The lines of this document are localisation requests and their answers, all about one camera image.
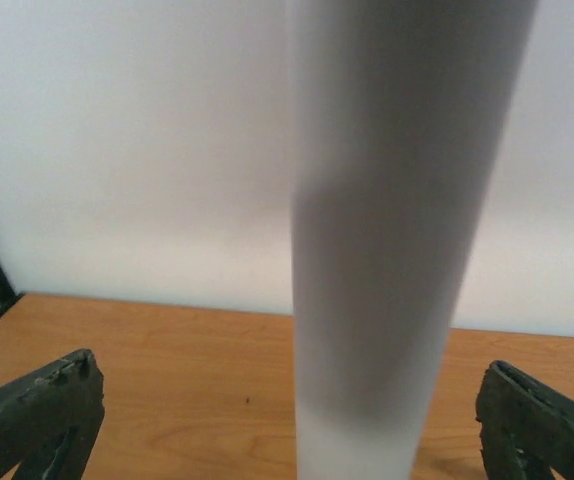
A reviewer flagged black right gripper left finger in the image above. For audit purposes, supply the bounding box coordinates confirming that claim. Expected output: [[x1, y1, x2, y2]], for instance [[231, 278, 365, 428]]
[[0, 349, 105, 479]]

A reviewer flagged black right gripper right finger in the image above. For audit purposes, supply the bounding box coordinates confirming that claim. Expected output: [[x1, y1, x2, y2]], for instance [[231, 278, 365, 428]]
[[475, 360, 574, 479]]

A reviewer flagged white tripod music stand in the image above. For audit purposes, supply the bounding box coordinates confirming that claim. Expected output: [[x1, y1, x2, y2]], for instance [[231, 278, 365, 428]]
[[286, 1, 536, 479]]

